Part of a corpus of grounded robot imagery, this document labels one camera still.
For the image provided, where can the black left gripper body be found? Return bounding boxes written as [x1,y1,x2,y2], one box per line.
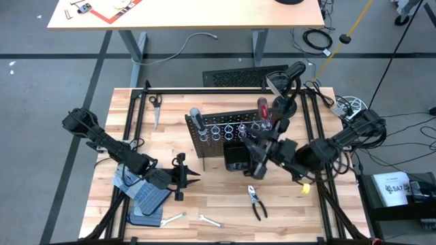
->
[155,153,187,201]

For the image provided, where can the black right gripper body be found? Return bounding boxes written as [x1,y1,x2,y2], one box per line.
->
[252,118,300,180]

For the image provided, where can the red clear-handled screwdriver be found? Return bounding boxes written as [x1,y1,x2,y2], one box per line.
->
[257,97,273,131]

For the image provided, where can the black metal pegboard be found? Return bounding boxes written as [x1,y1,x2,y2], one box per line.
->
[184,108,277,171]

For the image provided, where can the silver combination wrench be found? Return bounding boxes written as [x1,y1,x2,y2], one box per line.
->
[159,212,187,228]
[198,214,223,229]

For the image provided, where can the black-handled pliers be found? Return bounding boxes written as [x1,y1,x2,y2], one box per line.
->
[247,184,269,222]

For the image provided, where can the grey black-handled screwdriver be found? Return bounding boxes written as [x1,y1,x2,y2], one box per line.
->
[189,108,208,146]

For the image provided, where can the deep black pegboard bin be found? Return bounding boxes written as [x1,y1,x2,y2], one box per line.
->
[223,141,253,172]

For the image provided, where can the striped grey blue work glove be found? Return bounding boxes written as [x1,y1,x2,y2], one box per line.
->
[126,203,164,228]
[112,163,173,217]

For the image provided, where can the black vented computer case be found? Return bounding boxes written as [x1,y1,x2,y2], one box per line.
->
[202,64,290,88]

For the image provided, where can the white power strip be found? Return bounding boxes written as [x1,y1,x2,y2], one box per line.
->
[332,96,369,119]

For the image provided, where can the white printed booklet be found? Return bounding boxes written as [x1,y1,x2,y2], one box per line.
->
[371,171,412,208]

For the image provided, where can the black equipment box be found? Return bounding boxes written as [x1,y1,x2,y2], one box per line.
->
[356,171,436,241]

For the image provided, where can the light wooden desk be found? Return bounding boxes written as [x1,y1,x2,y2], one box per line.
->
[46,0,326,67]

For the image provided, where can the thin black pole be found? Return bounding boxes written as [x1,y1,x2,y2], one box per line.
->
[369,0,426,107]

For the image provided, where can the chair base with caster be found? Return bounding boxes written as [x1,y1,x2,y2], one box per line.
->
[390,0,422,27]

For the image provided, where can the white mat with orange border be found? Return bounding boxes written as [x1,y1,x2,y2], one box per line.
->
[89,0,143,25]

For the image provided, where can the metal screwdriver ring rack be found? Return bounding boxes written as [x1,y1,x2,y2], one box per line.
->
[199,119,270,142]

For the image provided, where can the black-handled scissors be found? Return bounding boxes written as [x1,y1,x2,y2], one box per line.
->
[149,94,164,131]

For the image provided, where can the black aluminium table frame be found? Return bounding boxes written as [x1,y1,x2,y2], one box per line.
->
[81,80,374,245]

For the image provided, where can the black coiled cable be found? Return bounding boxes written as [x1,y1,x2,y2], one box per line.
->
[302,28,334,52]

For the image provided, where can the grey floor cable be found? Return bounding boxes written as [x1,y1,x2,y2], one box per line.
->
[131,31,219,67]

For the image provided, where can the yellow cable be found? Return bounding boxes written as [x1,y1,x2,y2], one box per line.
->
[311,0,375,83]

